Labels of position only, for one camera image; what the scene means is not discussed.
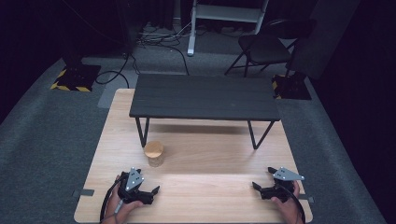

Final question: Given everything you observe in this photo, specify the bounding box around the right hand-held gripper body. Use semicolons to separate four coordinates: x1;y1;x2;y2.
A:
260;166;305;203

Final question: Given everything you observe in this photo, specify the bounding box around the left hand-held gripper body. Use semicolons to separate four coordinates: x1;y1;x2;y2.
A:
118;167;155;205

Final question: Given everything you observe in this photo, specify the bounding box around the glass jar with wooden lid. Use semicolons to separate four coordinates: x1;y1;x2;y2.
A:
143;140;165;168

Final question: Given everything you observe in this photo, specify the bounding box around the person's right hand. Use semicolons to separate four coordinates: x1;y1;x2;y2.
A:
270;181;302;221

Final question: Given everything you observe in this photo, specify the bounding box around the person's left hand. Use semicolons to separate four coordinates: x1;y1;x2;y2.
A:
105;174;145;222

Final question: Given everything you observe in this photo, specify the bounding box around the black yellow-striped stand base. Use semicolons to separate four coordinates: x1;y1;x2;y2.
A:
49;54;103;93
271;72;313;101

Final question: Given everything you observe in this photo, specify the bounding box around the small black shelf table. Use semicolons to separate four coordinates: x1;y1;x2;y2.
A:
128;73;281;150

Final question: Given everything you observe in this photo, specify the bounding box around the black folding chair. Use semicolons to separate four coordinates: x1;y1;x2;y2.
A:
223;18;318;78

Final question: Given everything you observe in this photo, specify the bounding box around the grey curtain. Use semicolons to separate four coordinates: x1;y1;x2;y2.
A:
291;0;362;80

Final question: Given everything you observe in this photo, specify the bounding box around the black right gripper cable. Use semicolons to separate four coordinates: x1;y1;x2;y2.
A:
277;184;307;224

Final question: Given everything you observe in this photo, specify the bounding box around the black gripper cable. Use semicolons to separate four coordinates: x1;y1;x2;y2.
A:
277;184;307;224
99;178;123;223

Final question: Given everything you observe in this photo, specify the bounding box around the grey cable plug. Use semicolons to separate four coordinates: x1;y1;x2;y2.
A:
113;199;124;216

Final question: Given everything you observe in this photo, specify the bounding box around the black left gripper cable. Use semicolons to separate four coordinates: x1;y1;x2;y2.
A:
99;178;123;223

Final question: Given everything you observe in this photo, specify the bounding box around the black floor cable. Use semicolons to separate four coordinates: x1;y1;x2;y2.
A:
94;43;191;90

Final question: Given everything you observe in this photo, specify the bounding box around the bundle of floor cables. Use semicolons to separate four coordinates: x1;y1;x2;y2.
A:
135;20;206;49

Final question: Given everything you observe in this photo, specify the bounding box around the white metal stand frame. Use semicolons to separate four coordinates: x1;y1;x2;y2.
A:
186;0;271;57

